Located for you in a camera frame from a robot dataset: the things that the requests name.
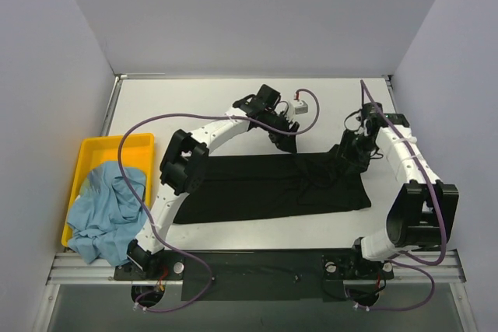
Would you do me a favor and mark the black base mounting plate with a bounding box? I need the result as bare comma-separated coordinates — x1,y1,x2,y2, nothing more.
113,250,394,306

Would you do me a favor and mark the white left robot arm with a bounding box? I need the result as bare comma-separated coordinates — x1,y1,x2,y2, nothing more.
127,85,308,279

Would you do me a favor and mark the light blue t shirt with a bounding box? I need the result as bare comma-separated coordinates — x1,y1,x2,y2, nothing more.
67,161,147,267

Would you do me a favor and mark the aluminium front rail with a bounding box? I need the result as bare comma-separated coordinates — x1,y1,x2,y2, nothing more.
47,250,466,285

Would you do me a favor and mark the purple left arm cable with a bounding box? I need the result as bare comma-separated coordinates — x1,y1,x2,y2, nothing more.
117,89,321,313

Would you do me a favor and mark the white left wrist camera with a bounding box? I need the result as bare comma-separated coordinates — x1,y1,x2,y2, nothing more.
286,100,309,118

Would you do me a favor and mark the black t shirt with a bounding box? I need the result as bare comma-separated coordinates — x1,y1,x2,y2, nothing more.
174,146,371,225

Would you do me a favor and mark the yellow plastic bin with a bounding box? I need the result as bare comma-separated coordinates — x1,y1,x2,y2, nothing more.
61,133,156,248

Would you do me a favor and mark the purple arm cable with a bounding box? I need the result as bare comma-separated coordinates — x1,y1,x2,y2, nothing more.
117,89,321,313
348,79,447,313

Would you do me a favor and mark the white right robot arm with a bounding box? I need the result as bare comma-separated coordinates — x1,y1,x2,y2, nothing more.
337,102,459,277

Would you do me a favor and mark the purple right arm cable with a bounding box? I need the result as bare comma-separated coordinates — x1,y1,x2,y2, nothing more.
348,79,447,313

